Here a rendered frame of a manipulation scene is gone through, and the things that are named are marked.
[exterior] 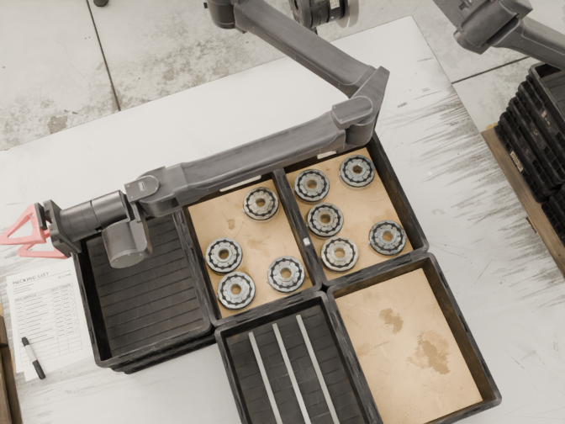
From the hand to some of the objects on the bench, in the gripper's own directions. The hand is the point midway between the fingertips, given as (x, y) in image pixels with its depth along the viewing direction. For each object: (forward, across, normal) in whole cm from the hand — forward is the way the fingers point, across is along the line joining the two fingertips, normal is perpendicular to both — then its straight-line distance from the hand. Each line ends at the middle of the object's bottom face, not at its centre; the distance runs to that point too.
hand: (13, 245), depth 92 cm
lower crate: (-8, -75, -8) cm, 76 cm away
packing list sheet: (+25, -75, -14) cm, 81 cm away
